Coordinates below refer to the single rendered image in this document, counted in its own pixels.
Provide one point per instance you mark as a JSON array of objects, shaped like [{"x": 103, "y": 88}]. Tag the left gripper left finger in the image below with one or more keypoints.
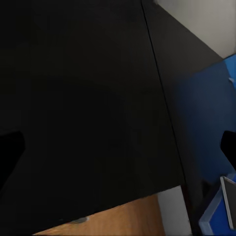
[{"x": 12, "y": 146}]

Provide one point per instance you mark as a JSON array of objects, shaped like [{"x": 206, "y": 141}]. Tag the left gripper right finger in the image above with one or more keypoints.
[{"x": 228, "y": 146}]

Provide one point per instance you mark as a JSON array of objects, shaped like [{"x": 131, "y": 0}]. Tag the desk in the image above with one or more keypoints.
[{"x": 116, "y": 100}]

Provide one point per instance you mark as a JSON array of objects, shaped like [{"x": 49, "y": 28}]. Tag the notebook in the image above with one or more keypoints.
[{"x": 229, "y": 193}]

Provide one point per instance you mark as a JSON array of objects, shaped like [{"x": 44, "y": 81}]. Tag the folder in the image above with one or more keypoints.
[{"x": 214, "y": 221}]

